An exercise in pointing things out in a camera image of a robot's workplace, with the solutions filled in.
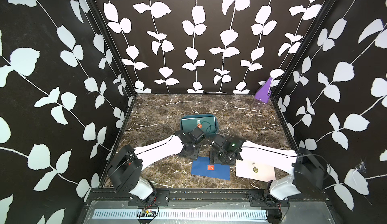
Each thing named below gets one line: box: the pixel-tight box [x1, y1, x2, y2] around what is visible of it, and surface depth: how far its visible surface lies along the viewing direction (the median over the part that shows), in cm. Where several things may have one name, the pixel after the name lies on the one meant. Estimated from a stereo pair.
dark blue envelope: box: [190, 156, 231, 181], surface depth 85 cm
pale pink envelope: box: [235, 159, 276, 182], surface depth 84 cm
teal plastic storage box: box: [180, 114, 220, 136], surface depth 100 cm
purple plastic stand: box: [254, 77, 273, 104], surface depth 116 cm
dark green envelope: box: [181, 117, 217, 134], surface depth 100 cm
